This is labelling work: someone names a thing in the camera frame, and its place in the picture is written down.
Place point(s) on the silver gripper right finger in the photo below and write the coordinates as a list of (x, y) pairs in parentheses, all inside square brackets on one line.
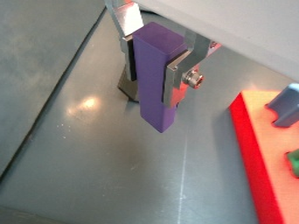
[(182, 73)]

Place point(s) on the blue notched block peg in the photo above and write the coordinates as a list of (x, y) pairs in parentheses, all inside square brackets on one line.
[(284, 104)]

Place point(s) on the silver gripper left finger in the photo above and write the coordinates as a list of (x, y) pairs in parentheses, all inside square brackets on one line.
[(127, 18)]

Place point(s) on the purple rectangular block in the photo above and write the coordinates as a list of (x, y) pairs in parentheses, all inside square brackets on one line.
[(158, 46)]

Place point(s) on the green cylinder peg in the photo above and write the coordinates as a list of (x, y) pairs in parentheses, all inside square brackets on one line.
[(292, 157)]

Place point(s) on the red foam peg board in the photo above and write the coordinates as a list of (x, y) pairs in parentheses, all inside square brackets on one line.
[(264, 144)]

